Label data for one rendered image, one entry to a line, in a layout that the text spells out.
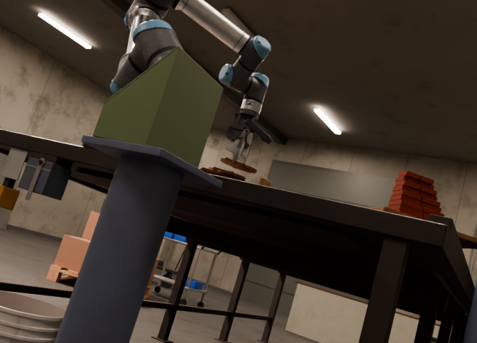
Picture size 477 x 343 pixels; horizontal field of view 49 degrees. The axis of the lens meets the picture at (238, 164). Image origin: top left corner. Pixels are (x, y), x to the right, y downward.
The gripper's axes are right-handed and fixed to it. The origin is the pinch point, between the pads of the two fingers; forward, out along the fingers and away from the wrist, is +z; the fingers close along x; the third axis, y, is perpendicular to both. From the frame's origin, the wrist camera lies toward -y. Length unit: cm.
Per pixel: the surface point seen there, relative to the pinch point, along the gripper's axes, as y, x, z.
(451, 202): -156, -914, -207
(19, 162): 82, 11, 22
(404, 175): -57, -61, -25
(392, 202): -55, -63, -12
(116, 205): 5, 66, 30
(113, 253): 2, 66, 41
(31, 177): 70, 16, 27
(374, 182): -1, -953, -218
